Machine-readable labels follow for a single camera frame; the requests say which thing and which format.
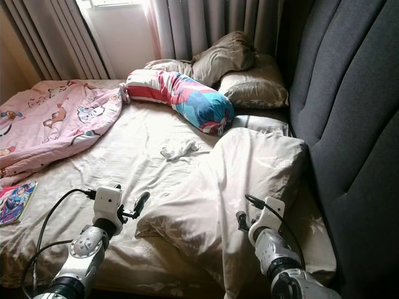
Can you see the large beige floral pillow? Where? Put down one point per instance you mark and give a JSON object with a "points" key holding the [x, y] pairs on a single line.
{"points": [[237, 187]]}

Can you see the anime cover comic book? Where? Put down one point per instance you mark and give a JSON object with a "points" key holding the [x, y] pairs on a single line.
{"points": [[17, 202]]}

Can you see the pink cartoon print duvet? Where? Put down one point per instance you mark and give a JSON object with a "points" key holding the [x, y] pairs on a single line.
{"points": [[50, 118]]}

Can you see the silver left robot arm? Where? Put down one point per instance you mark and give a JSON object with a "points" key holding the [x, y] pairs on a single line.
{"points": [[90, 249]]}

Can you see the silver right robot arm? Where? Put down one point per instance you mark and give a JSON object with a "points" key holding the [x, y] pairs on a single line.
{"points": [[277, 255]]}

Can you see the white crumpled cloth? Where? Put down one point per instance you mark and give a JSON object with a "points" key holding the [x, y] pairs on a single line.
{"points": [[177, 150]]}

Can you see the grey white pillow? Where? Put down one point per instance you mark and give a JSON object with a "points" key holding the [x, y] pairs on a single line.
{"points": [[262, 123]]}

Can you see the striped anime bolster pillow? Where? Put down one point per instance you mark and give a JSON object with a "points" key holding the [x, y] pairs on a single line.
{"points": [[177, 98]]}

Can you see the flat beige pillow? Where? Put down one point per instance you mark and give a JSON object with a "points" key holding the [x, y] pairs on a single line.
{"points": [[165, 65]]}

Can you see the grey upholstered headboard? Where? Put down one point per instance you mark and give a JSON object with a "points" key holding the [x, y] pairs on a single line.
{"points": [[349, 124]]}

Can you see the bright window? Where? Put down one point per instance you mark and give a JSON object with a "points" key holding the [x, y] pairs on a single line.
{"points": [[121, 43]]}

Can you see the pink sheer curtain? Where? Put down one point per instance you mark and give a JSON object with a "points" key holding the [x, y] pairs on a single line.
{"points": [[156, 31]]}

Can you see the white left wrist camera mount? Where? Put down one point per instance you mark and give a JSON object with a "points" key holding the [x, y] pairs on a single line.
{"points": [[107, 205]]}

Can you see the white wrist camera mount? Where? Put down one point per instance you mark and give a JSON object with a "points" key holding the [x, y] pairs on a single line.
{"points": [[268, 218], [107, 205]]}

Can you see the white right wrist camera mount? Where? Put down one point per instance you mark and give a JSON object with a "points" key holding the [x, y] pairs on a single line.
{"points": [[268, 218]]}

